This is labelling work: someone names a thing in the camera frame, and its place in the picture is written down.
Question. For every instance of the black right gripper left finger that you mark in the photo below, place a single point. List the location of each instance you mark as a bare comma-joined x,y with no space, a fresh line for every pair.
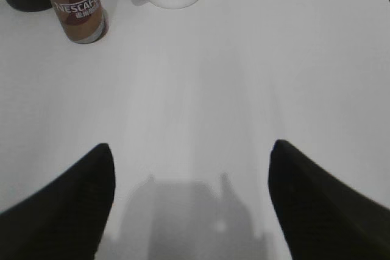
65,219

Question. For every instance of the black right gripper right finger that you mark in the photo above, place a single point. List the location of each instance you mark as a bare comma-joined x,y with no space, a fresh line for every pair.
320,216

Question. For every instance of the brown Nescafe coffee bottle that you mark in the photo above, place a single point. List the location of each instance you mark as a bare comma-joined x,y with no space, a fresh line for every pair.
83,21

